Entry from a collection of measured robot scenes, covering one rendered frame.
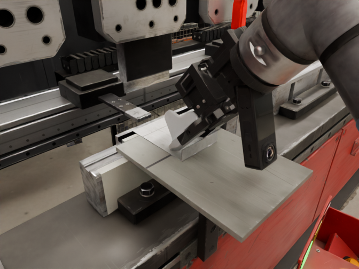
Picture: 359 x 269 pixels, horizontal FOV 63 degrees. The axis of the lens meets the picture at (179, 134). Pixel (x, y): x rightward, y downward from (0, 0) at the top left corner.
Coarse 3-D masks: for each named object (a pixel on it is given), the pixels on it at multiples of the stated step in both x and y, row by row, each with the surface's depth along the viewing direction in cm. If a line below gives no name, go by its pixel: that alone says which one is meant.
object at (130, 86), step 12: (156, 36) 48; (168, 36) 50; (120, 48) 45; (132, 48) 46; (144, 48) 47; (156, 48) 49; (168, 48) 51; (120, 60) 46; (132, 60) 46; (144, 60) 48; (156, 60) 50; (168, 60) 52; (120, 72) 48; (132, 72) 47; (144, 72) 49; (156, 72) 51; (168, 72) 54; (132, 84) 49; (144, 84) 51
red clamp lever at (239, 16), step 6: (234, 0) 50; (240, 0) 49; (246, 0) 49; (234, 6) 50; (240, 6) 49; (246, 6) 50; (234, 12) 51; (240, 12) 50; (246, 12) 51; (234, 18) 51; (240, 18) 50; (234, 24) 52; (240, 24) 51
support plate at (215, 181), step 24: (144, 144) 50; (216, 144) 50; (240, 144) 50; (144, 168) 45; (168, 168) 44; (192, 168) 44; (216, 168) 44; (240, 168) 44; (288, 168) 44; (192, 192) 40; (216, 192) 40; (240, 192) 40; (264, 192) 40; (288, 192) 40; (216, 216) 36; (240, 216) 36; (264, 216) 36; (240, 240) 34
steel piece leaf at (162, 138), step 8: (144, 136) 52; (152, 136) 52; (160, 136) 52; (168, 136) 52; (208, 136) 48; (216, 136) 50; (160, 144) 50; (168, 144) 50; (192, 144) 46; (200, 144) 48; (208, 144) 49; (168, 152) 48; (176, 152) 48; (184, 152) 45; (192, 152) 47; (184, 160) 46
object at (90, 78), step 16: (64, 80) 70; (80, 80) 67; (96, 80) 67; (112, 80) 69; (64, 96) 70; (80, 96) 63; (96, 96) 66; (112, 96) 67; (128, 112) 60; (144, 112) 60
